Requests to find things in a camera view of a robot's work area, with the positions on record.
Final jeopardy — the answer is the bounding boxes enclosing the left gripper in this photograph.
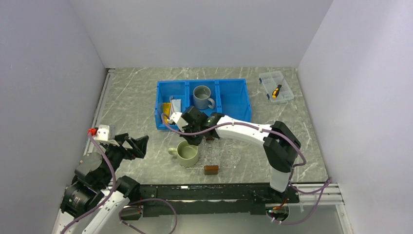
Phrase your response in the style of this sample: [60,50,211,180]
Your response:
[98,133,149,187]

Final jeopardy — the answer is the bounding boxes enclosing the grey ceramic mug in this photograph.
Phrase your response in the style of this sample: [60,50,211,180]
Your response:
[193,85,215,110]

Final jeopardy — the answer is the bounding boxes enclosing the white toothpaste tube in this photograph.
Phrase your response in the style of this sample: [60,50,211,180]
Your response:
[173,99,182,113]

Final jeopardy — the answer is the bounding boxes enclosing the clear holder with wooden ends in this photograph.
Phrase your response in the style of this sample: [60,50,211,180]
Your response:
[202,137,219,176]

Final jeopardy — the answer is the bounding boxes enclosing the green ceramic mug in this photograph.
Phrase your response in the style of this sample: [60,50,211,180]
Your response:
[168,141,199,168]

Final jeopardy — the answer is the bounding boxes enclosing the toothbrush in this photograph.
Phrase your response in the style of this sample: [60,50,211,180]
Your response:
[169,96,174,113]

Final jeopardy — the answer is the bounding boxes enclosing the blue three-compartment bin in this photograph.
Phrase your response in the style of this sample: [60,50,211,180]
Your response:
[154,78,251,130]

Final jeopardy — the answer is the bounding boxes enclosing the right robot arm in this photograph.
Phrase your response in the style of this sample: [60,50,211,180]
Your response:
[170,106,301,202]

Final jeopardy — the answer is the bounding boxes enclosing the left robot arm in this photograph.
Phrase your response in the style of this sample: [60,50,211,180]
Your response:
[54,130,149,234]

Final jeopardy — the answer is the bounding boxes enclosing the yellow toothpaste tube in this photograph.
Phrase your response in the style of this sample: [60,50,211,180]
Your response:
[162,102,171,123]

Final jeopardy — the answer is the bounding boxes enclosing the yellow black screwdriver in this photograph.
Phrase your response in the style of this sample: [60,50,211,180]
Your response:
[271,84,282,99]

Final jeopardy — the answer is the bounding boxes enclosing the clear plastic organizer box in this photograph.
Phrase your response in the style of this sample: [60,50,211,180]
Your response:
[259,71,295,104]

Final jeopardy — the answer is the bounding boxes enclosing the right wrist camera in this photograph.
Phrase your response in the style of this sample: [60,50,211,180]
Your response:
[167,112,188,130]

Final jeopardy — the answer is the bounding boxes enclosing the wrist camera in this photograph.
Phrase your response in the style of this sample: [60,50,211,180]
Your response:
[88,124,118,145]
[167,112,188,130]

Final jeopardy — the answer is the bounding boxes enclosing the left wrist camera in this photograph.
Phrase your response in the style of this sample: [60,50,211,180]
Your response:
[88,124,118,145]

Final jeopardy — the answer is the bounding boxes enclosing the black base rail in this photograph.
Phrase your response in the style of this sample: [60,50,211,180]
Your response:
[121,183,300,220]

